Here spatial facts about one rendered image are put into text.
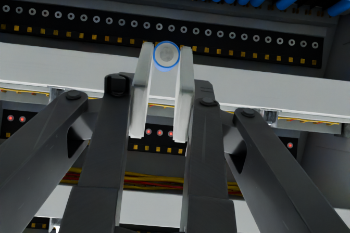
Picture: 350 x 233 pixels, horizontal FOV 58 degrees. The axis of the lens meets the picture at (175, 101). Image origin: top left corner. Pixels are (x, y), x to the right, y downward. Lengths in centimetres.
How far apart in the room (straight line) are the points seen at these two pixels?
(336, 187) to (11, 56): 51
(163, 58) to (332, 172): 45
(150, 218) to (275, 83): 25
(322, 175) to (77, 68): 45
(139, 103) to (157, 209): 33
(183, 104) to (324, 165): 49
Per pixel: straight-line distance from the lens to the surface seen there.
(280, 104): 42
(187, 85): 15
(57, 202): 48
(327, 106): 44
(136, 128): 16
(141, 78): 16
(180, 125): 16
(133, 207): 47
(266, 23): 56
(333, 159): 60
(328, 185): 61
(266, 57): 56
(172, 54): 21
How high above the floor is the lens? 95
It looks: 17 degrees up
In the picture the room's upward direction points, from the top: 173 degrees counter-clockwise
